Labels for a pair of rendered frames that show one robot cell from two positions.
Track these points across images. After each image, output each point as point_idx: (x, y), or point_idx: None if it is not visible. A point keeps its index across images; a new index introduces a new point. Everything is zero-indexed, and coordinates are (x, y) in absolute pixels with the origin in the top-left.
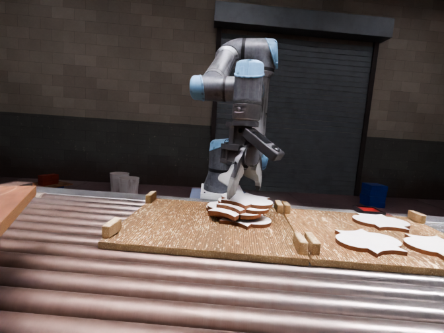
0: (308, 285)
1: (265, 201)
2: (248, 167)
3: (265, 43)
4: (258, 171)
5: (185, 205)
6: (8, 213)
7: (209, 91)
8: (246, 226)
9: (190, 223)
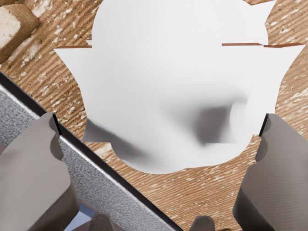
0: None
1: (127, 23)
2: (195, 219)
3: None
4: (31, 175)
5: (190, 197)
6: None
7: None
8: (274, 4)
9: (298, 130)
